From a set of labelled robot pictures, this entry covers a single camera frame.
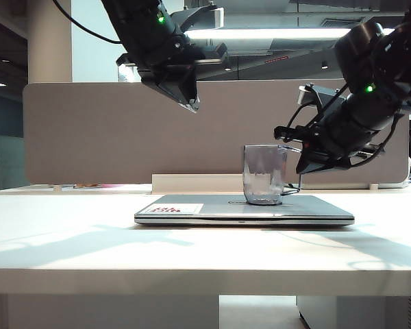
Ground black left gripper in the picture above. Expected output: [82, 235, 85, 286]
[116, 25, 227, 114]

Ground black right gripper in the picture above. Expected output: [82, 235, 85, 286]
[273, 91, 381, 175]

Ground clear glass mug with handle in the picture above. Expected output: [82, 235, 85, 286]
[242, 143, 304, 206]

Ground silver closed laptop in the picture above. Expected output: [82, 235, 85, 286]
[134, 194, 356, 227]

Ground long ceiling light strip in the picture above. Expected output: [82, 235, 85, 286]
[184, 27, 398, 40]

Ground grey-brown fabric desk partition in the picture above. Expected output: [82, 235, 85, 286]
[22, 79, 411, 188]

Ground white sticker with red print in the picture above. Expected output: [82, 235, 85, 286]
[144, 204, 205, 216]

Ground colourful papers behind partition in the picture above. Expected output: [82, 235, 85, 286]
[60, 184, 124, 191]

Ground dark glass door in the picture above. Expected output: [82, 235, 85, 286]
[0, 15, 28, 193]

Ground beige desk leg panel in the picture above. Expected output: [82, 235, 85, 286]
[0, 294, 220, 329]

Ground black right camera cable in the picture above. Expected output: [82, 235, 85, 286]
[286, 87, 347, 130]

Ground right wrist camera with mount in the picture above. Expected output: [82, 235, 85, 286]
[297, 83, 345, 110]

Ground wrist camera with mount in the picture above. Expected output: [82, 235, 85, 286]
[171, 3, 225, 30]
[297, 83, 345, 110]

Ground small wall poster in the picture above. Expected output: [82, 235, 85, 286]
[118, 63, 141, 84]

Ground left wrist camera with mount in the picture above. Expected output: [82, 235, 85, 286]
[171, 3, 225, 30]

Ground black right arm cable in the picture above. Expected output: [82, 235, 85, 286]
[349, 114, 403, 169]

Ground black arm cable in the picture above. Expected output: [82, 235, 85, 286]
[349, 114, 403, 169]
[52, 0, 123, 45]

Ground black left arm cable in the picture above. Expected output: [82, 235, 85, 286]
[52, 0, 123, 45]

